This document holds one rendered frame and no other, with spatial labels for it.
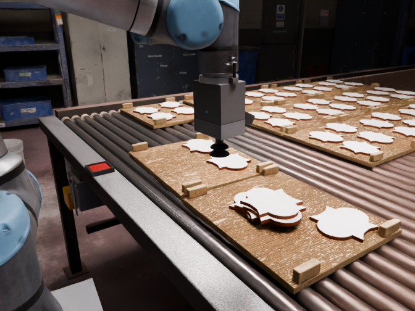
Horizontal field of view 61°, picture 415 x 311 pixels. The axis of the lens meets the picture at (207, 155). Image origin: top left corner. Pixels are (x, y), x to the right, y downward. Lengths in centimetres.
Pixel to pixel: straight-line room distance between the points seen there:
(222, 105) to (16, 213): 37
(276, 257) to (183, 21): 49
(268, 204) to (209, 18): 51
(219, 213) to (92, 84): 474
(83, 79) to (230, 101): 488
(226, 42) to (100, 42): 487
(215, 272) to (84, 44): 490
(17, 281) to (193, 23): 41
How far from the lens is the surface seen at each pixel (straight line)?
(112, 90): 558
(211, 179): 107
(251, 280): 72
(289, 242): 80
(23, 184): 66
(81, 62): 545
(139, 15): 47
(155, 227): 88
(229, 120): 67
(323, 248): 80
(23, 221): 55
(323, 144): 144
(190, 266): 75
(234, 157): 121
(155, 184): 110
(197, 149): 129
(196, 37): 47
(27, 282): 58
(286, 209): 84
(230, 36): 65
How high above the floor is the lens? 138
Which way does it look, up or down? 21 degrees down
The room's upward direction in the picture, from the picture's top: straight up
